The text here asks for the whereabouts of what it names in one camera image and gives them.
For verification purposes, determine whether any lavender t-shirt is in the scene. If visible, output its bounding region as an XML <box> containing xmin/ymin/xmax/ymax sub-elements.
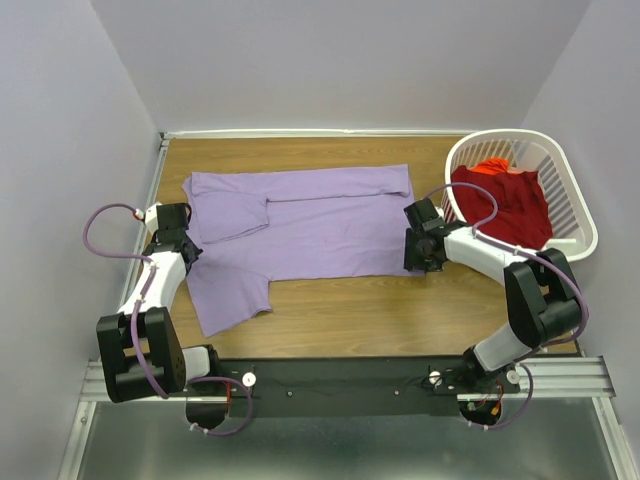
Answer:
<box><xmin>183</xmin><ymin>164</ymin><xmax>414</xmax><ymax>337</ymax></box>

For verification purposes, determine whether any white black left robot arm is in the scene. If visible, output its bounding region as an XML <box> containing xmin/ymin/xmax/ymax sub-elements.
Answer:
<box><xmin>96</xmin><ymin>203</ymin><xmax>222</xmax><ymax>403</ymax></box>

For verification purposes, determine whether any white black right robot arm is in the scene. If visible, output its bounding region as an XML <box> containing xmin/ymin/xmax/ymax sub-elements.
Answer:
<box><xmin>404</xmin><ymin>198</ymin><xmax>588</xmax><ymax>392</ymax></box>

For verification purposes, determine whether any dark red t-shirt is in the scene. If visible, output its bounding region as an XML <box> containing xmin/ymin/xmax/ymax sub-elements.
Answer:
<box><xmin>451</xmin><ymin>166</ymin><xmax>553</xmax><ymax>250</ymax></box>

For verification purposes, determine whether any orange t-shirt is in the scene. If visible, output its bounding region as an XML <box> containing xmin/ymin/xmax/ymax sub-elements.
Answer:
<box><xmin>471</xmin><ymin>157</ymin><xmax>520</xmax><ymax>176</ymax></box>

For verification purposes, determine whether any white plastic laundry basket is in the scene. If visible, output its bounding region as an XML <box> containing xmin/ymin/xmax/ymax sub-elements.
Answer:
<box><xmin>444</xmin><ymin>129</ymin><xmax>599</xmax><ymax>263</ymax></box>

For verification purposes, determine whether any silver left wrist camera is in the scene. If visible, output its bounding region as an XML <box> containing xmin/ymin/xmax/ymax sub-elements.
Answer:
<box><xmin>143</xmin><ymin>202</ymin><xmax>162</xmax><ymax>233</ymax></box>

